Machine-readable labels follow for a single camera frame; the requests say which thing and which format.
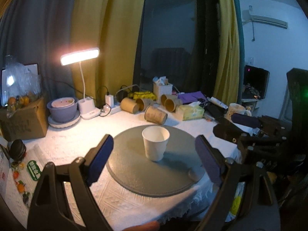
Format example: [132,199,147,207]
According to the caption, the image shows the purple bowl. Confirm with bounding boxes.
[47,98,78,123]

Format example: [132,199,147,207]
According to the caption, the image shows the white air conditioner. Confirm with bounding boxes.
[242,10,288,29]

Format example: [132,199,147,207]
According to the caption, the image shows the purple cloth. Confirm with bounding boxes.
[177,91,206,104]

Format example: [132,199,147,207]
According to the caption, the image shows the white paper cup green dots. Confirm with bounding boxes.
[141,126,170,162]

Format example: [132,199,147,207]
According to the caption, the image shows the white power strip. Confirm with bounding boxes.
[101,104,121,116]

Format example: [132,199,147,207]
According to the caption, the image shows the white lace tablecloth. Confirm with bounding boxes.
[3,100,244,231]

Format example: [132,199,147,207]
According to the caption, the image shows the cardboard box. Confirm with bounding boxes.
[1,97,49,141]

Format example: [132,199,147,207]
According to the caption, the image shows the yellow patterned pouch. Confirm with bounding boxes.
[128,91,157,101]

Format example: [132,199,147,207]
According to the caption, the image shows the brown cup front right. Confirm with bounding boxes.
[165,99,183,112]

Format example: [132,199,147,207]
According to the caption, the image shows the black power adapter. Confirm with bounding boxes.
[116,90,128,103]

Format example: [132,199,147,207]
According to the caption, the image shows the plain brown paper cup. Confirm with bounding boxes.
[120,98,139,114]

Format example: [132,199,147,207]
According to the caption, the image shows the yellow tissue pack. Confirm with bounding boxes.
[175,102,205,121]

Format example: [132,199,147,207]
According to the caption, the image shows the round grey placemat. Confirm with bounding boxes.
[106,126,205,197]

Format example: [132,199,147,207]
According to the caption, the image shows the yellow curtain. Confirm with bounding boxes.
[71,0,241,106]

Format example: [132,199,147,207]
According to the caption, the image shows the white scalloped plate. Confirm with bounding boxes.
[48,110,81,129]

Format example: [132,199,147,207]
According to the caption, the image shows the pink inner bowl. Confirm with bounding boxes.
[51,97,75,109]

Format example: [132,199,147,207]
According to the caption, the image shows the white desk lamp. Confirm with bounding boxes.
[60,48,101,120]

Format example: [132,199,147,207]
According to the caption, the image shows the brown cup rear right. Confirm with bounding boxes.
[160,94,177,106]

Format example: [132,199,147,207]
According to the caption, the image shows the white perforated basket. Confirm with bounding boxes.
[153,83,173,104]

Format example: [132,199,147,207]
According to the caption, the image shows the grey patterned paper cup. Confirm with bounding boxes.
[136,98,154,112]

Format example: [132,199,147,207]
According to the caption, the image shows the white USB charger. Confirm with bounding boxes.
[105,94,114,109]

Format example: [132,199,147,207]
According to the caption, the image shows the black round case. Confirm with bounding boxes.
[9,139,27,161]

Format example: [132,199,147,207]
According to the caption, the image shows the floral brown paper cup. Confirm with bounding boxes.
[144,105,168,125]

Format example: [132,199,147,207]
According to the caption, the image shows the dark monitor screen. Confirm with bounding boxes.
[242,65,270,100]

